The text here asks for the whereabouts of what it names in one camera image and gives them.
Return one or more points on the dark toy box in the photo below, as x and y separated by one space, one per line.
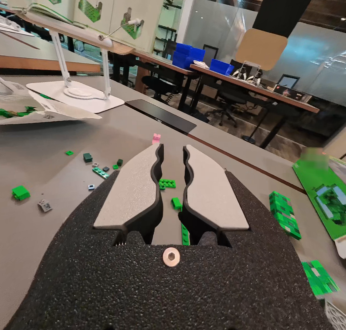
292 92

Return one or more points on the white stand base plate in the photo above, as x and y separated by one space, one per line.
81 97

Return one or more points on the green creeper block build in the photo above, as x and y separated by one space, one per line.
283 216

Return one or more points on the black floor stand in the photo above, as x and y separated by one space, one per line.
248 138

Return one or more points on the black panel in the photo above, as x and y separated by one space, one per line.
282 13

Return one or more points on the black picture frame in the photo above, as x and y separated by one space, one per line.
289 81
210 53

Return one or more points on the instruction booklet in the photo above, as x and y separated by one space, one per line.
113 5

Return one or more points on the clear acrylic rack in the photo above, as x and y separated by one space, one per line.
248 73

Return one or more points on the white patterned object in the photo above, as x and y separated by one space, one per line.
336 315

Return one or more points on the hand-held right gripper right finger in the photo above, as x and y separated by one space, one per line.
213 200

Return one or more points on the dark green slope brick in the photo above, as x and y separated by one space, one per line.
87 157

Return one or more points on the tan rounded panel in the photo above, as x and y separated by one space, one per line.
260 48

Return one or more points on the blue storage bin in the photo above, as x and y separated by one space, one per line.
186 54
222 66

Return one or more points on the white paper bag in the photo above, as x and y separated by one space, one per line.
62 110

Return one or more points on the green toy box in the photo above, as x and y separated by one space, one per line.
319 200

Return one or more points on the grey desk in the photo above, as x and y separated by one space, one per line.
27 235

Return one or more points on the black rectangular mat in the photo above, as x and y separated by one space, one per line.
159 116

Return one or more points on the green long plate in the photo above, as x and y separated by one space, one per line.
100 172

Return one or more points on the wooden office table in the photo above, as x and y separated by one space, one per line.
162 60
259 89
40 62

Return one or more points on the wide green plate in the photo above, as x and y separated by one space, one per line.
167 183

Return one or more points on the pink toy pig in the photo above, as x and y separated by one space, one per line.
156 139

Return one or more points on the narrow green plate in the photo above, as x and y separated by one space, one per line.
185 235

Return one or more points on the white book stand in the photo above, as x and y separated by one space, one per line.
10 28

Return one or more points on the small grey plate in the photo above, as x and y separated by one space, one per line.
45 205

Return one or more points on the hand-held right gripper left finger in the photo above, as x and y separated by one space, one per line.
127 194

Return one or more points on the black office chair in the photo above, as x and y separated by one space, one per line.
159 83
229 100

